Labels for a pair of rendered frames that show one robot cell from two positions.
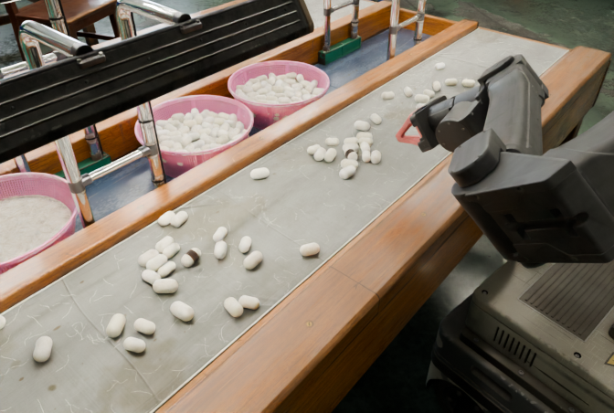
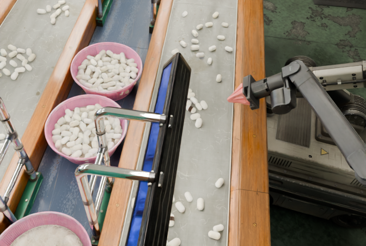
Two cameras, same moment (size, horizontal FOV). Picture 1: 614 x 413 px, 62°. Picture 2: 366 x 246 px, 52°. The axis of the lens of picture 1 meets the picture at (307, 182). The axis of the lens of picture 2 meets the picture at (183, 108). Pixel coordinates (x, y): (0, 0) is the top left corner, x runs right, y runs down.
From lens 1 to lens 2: 71 cm
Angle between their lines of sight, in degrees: 32
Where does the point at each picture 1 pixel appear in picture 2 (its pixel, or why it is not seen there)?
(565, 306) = (294, 133)
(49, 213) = (56, 236)
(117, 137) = (35, 157)
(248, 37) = (182, 104)
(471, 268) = not seen: hidden behind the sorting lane
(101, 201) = (60, 205)
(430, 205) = (253, 128)
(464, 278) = not seen: hidden behind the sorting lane
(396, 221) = (246, 146)
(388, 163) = (211, 105)
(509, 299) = (272, 141)
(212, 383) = not seen: outside the picture
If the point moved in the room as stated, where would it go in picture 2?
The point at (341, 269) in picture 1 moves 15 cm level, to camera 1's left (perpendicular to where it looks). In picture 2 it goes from (244, 188) to (205, 212)
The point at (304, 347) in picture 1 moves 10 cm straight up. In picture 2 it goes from (262, 237) to (271, 223)
